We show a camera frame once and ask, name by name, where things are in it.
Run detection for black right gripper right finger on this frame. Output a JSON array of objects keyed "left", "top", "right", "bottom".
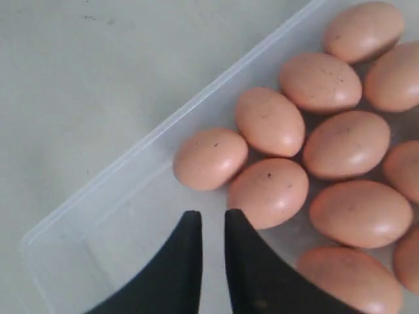
[{"left": 225, "top": 209, "right": 359, "bottom": 314}]

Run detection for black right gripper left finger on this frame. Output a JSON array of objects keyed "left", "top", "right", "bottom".
[{"left": 89, "top": 211, "right": 202, "bottom": 314}]

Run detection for brown egg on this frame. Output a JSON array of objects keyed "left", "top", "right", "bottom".
[
  {"left": 309, "top": 180, "right": 414, "bottom": 249},
  {"left": 363, "top": 41, "right": 418, "bottom": 113},
  {"left": 383, "top": 140, "right": 419, "bottom": 205},
  {"left": 227, "top": 158, "right": 309, "bottom": 230},
  {"left": 296, "top": 246, "right": 403, "bottom": 313},
  {"left": 322, "top": 1, "right": 405, "bottom": 64},
  {"left": 234, "top": 87, "right": 305, "bottom": 158},
  {"left": 392, "top": 223, "right": 419, "bottom": 295},
  {"left": 173, "top": 128, "right": 249, "bottom": 191},
  {"left": 302, "top": 111, "right": 391, "bottom": 181},
  {"left": 278, "top": 52, "right": 362, "bottom": 114}
]

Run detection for clear plastic box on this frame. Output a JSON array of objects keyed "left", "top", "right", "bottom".
[{"left": 19, "top": 0, "right": 419, "bottom": 314}]

